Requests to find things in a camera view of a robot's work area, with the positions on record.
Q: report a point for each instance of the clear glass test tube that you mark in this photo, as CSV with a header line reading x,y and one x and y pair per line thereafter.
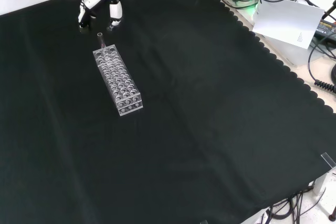
x,y
100,41

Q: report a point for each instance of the clear test tube rack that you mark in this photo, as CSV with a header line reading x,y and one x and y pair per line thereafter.
x,y
115,82

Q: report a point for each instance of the black table cloth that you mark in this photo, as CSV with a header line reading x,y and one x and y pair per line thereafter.
x,y
183,103

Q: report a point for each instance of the pale board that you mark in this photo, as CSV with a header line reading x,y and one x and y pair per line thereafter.
x,y
286,19

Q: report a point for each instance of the black power adapter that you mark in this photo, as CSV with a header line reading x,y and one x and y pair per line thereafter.
x,y
326,28

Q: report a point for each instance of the black tripod leg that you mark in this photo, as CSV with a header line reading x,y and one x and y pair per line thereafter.
x,y
329,11

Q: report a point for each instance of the clear cloth clip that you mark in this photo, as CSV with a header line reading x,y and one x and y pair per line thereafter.
x,y
328,159
204,222

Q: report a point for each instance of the white table leg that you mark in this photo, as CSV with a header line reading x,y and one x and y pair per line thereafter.
x,y
321,184

